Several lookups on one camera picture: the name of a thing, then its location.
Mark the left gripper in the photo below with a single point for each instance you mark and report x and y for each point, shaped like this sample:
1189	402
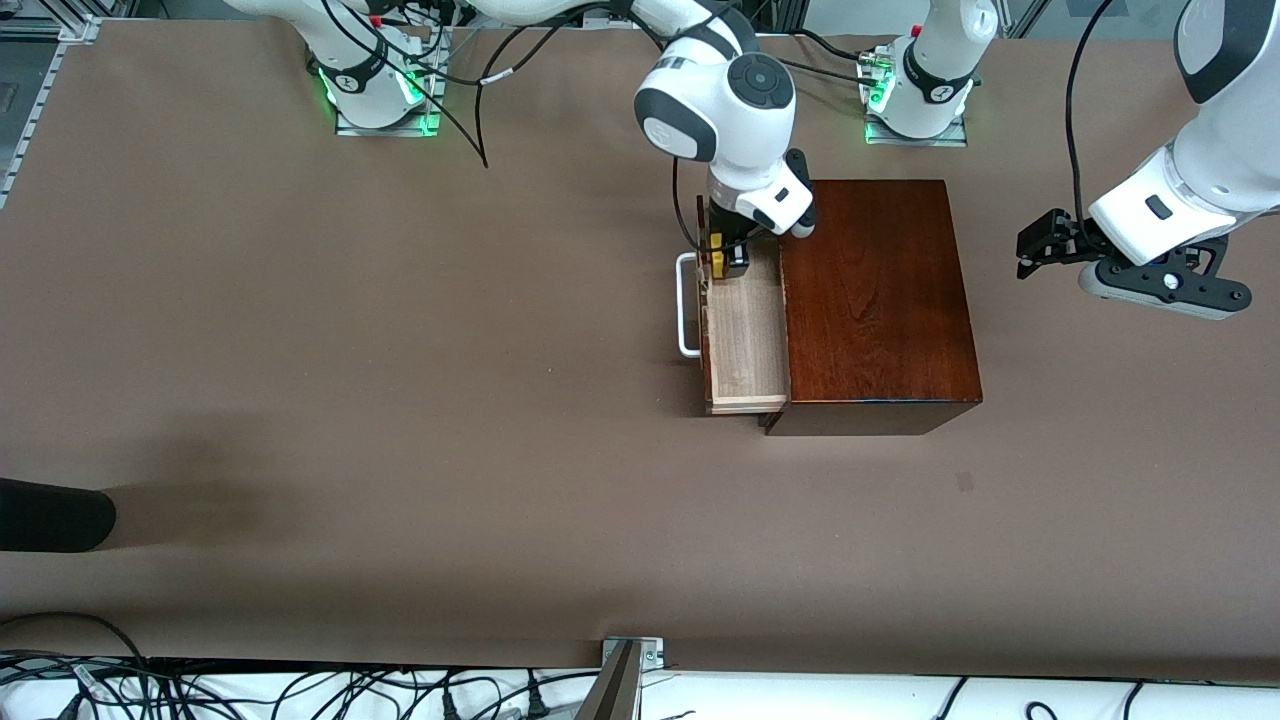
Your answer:
1078	240

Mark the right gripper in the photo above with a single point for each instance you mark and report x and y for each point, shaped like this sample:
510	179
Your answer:
723	226

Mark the yellow cube block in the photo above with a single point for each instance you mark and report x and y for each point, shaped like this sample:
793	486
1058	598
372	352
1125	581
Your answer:
718	264

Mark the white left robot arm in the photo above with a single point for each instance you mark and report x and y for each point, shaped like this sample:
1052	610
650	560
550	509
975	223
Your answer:
940	60

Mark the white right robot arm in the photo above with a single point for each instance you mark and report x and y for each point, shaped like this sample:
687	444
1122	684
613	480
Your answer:
720	100

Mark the dark wooden drawer cabinet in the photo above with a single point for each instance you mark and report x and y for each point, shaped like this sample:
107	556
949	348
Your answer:
880	300

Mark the large table cover sheet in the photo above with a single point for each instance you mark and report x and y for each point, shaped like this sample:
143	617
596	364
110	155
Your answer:
400	450

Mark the black cylinder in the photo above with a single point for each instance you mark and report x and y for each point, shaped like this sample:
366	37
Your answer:
50	515

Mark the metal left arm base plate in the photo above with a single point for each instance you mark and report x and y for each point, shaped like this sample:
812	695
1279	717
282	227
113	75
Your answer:
915	141

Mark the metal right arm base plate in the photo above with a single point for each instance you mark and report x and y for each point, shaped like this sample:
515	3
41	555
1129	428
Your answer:
385	130

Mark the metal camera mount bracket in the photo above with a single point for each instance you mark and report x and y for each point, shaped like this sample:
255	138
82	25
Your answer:
620	680

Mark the metal corner bracket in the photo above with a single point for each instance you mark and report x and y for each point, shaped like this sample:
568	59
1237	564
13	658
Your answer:
78	28

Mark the aluminium side rail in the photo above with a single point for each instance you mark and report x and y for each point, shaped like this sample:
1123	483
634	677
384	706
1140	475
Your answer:
35	110

